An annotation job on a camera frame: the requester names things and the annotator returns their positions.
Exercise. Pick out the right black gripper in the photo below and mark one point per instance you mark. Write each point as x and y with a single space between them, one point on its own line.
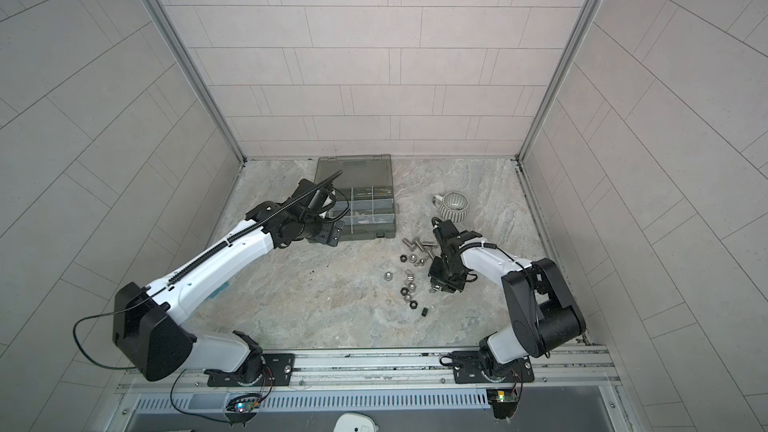
443 286

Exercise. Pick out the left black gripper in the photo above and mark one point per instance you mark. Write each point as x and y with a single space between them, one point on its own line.
326 236

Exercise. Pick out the grey compartment organizer box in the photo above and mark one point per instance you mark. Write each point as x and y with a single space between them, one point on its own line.
367 199

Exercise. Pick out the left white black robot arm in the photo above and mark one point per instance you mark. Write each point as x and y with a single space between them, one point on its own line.
148 321

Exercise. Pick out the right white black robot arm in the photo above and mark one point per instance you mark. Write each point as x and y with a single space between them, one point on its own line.
543 313

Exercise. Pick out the ribbed grey ceramic cup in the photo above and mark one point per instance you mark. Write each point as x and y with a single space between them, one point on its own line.
453 206

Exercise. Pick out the blue sticker scrap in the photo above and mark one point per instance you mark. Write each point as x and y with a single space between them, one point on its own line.
220 289

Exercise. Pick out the right circuit board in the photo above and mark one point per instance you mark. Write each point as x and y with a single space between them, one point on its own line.
503 402

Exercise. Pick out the white round object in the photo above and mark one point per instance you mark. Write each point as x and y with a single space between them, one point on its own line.
355 422

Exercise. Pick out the left green circuit board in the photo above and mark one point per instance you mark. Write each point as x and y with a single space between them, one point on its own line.
241 409

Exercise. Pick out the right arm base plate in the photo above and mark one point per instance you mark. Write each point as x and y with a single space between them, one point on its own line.
479 367

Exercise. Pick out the aluminium mounting rail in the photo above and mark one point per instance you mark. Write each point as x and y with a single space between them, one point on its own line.
350 380

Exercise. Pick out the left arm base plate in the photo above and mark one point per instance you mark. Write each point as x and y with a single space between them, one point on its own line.
267 369

